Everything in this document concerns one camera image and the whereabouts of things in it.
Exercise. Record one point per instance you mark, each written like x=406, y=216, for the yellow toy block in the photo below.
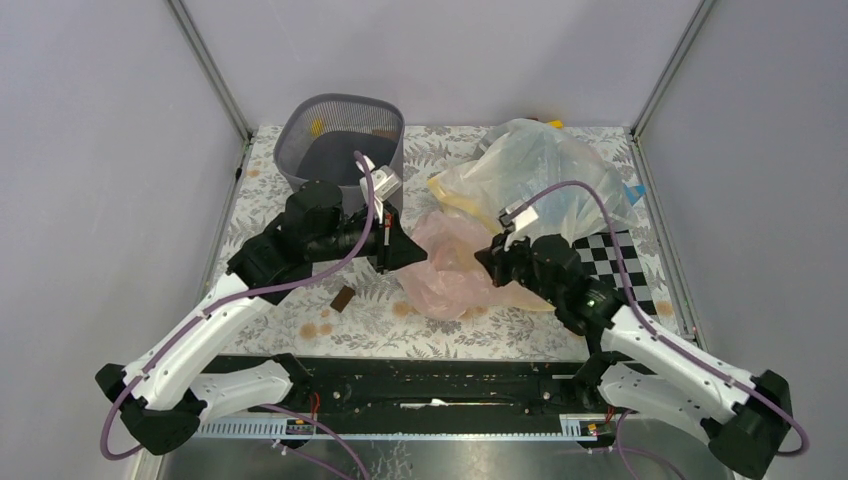
x=317, y=128

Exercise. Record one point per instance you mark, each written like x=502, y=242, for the small brown card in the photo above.
x=342, y=299

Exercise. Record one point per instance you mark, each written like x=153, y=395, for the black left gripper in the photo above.
x=398, y=248

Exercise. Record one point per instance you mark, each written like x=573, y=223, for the brown rectangular block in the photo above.
x=389, y=134

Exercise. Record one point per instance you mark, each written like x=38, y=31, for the pink plastic trash bag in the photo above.
x=450, y=280

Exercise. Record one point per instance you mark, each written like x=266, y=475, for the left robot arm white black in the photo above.
x=163, y=397

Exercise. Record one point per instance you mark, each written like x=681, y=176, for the black white checkerboard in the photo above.
x=599, y=260

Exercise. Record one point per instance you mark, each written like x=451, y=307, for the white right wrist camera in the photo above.
x=515, y=220

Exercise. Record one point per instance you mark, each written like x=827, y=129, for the grey mesh trash bin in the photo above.
x=349, y=120

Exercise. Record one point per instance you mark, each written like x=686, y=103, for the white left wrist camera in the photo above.
x=385, y=183

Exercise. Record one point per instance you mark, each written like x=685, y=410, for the floral patterned table mat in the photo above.
x=379, y=321

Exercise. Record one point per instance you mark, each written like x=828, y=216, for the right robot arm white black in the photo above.
x=639, y=365

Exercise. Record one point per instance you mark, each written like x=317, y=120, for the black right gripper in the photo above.
x=495, y=258

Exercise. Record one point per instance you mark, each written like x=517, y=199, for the blue paper piece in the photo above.
x=634, y=193

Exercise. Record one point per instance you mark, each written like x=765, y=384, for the clear yellow-rimmed plastic bag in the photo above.
x=520, y=158

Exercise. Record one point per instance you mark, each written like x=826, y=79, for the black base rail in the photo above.
x=441, y=397

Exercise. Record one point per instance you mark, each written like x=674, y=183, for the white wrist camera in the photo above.
x=385, y=183
x=515, y=220

